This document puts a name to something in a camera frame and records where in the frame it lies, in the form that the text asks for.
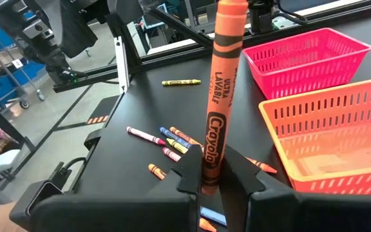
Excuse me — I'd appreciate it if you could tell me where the pink-red plastic basket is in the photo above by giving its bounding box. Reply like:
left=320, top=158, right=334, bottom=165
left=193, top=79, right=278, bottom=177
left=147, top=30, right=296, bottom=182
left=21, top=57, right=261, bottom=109
left=242, top=27, right=371, bottom=101

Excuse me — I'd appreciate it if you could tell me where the yellow crayon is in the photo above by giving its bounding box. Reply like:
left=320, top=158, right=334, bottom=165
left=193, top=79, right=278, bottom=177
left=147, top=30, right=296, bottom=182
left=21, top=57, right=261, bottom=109
left=161, top=79, right=202, bottom=86
left=166, top=137, right=189, bottom=155

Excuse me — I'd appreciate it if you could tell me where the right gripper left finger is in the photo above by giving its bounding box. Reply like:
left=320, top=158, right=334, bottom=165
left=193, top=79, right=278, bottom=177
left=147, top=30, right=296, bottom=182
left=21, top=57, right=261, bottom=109
left=171, top=145, right=202, bottom=196

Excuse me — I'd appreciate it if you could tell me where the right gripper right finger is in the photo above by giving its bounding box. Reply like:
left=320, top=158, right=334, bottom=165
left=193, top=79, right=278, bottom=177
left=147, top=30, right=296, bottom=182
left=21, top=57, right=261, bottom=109
left=220, top=146, right=270, bottom=232

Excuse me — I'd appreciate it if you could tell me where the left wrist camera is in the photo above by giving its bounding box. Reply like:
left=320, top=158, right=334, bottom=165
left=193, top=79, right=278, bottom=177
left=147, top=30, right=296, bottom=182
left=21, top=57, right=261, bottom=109
left=22, top=19, right=55, bottom=40

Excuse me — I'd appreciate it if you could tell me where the orange plastic basket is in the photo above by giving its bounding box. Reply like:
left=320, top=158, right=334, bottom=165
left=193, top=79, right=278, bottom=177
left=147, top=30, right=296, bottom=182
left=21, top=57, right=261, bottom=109
left=258, top=75, right=371, bottom=196

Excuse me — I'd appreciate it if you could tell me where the black hazard striped mat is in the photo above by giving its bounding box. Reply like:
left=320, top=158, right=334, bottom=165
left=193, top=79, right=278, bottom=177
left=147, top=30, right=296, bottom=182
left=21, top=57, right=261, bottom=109
left=86, top=94, right=119, bottom=126

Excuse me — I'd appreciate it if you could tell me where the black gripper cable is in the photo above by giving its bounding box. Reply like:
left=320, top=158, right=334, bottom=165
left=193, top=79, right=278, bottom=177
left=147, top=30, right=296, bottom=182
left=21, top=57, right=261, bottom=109
left=59, top=157, right=87, bottom=181

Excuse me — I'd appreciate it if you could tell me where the grey metal upright bar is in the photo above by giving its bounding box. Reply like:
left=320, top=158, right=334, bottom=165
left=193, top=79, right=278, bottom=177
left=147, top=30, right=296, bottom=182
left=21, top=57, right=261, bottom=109
left=113, top=35, right=131, bottom=95

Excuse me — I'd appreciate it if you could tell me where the cart with blue bins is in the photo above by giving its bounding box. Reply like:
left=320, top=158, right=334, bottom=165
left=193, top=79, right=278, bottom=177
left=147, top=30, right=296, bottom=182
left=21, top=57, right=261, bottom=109
left=0, top=22, right=46, bottom=110

